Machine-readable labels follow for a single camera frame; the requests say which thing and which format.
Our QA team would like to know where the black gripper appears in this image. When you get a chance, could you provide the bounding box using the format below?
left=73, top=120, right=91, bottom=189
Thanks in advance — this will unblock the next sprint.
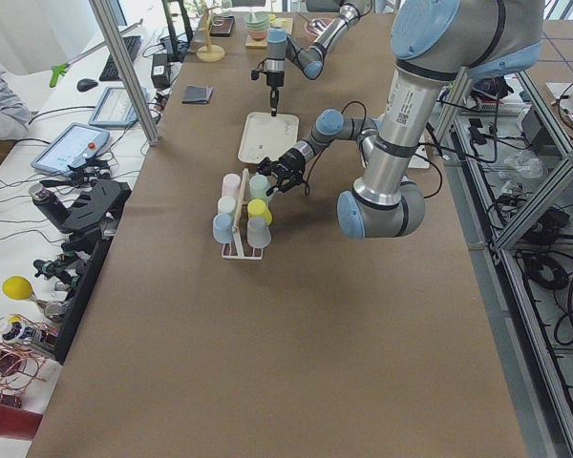
left=265, top=72, right=285, bottom=116
left=256, top=148, right=306, bottom=195

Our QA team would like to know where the green cup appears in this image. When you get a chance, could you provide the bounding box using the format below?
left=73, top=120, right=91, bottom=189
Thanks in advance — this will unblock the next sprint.
left=248, top=174, right=273, bottom=203

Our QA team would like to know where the cream rabbit tray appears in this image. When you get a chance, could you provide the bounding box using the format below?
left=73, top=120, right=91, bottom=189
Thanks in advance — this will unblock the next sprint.
left=238, top=112, right=299, bottom=164

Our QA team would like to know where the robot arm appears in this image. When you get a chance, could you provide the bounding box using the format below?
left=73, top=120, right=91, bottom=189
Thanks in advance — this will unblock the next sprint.
left=251, top=1, right=373, bottom=117
left=257, top=1, right=544, bottom=239

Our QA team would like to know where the yellow cup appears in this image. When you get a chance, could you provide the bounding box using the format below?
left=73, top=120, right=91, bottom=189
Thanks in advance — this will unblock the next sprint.
left=246, top=198, right=273, bottom=225

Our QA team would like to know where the pink cup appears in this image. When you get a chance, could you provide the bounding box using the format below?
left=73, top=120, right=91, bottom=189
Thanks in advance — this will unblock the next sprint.
left=222, top=173, right=242, bottom=198

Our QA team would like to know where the cream cup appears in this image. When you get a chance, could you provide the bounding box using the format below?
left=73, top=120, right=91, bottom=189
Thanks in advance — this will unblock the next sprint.
left=217, top=196, right=238, bottom=217

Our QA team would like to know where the grey cup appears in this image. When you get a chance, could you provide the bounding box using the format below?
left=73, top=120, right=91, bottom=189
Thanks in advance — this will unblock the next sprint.
left=246, top=217, right=271, bottom=249

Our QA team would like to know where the blue cup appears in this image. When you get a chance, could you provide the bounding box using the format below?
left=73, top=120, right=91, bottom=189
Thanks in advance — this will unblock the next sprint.
left=212, top=213, right=233, bottom=244

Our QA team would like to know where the stack of bowls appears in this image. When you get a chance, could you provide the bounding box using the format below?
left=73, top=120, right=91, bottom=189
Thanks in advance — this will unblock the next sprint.
left=244, top=11, right=270, bottom=41

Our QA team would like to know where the wooden stand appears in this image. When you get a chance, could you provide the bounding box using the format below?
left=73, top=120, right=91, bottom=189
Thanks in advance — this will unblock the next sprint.
left=196, top=7, right=225, bottom=63

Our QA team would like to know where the grey folded cloth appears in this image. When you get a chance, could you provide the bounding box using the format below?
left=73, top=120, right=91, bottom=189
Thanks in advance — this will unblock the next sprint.
left=181, top=85, right=214, bottom=105

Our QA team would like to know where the teach pendant tablet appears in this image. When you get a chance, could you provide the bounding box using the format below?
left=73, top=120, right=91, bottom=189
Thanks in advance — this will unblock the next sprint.
left=88, top=87, right=138, bottom=129
left=31, top=123, right=110, bottom=175

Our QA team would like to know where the black keyboard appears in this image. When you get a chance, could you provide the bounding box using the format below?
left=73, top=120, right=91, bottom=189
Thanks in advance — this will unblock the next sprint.
left=98, top=34, right=143, bottom=82

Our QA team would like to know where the black device stand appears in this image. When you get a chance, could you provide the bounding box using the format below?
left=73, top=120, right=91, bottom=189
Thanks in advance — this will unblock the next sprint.
left=29, top=179, right=132, bottom=260

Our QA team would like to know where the black computer mouse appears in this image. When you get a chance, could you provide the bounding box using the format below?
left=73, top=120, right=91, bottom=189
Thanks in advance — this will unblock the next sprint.
left=76, top=78, right=98, bottom=93

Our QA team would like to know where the yellow ball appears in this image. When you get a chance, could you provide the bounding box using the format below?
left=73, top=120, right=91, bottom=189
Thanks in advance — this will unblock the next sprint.
left=2, top=276, right=33, bottom=301

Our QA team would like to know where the red cylinder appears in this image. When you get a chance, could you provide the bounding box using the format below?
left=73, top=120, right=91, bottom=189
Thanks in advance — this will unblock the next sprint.
left=0, top=404, right=43, bottom=440

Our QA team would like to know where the white wire cup rack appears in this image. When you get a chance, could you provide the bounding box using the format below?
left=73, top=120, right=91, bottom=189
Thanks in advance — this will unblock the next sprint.
left=221, top=168, right=264, bottom=260

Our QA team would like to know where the aluminium frame post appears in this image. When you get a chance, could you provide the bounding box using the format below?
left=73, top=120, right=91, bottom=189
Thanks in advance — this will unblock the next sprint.
left=89, top=0, right=159, bottom=146

